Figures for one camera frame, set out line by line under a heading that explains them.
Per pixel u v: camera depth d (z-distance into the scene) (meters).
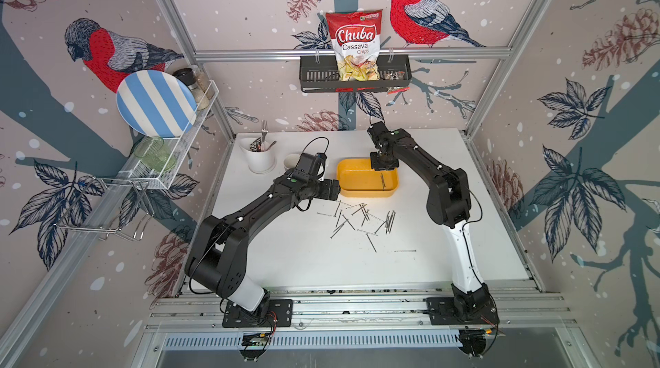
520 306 0.76
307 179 0.68
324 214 0.96
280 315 0.73
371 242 0.87
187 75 0.80
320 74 0.95
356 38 0.80
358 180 1.04
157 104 0.72
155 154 0.70
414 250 0.86
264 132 1.07
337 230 0.90
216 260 0.44
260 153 1.01
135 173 0.64
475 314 0.67
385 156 0.86
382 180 1.04
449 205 0.59
